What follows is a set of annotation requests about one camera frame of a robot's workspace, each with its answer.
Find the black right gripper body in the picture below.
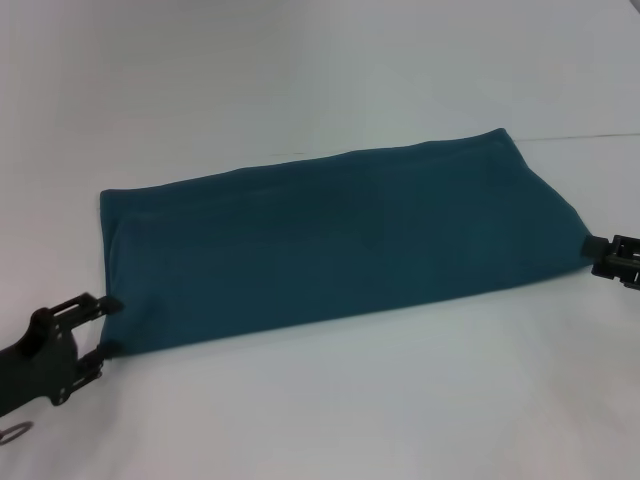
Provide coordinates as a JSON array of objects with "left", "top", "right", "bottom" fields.
[{"left": 591, "top": 233, "right": 640, "bottom": 291}]

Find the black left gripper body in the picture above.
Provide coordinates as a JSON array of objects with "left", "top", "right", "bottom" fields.
[{"left": 0, "top": 306, "right": 85, "bottom": 409}]

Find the teal blue t-shirt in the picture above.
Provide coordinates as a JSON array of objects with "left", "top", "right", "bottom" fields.
[{"left": 97, "top": 128, "right": 602, "bottom": 358}]

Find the dark red left gripper cable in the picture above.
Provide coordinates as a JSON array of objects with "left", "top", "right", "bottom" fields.
[{"left": 0, "top": 421, "right": 35, "bottom": 445}]

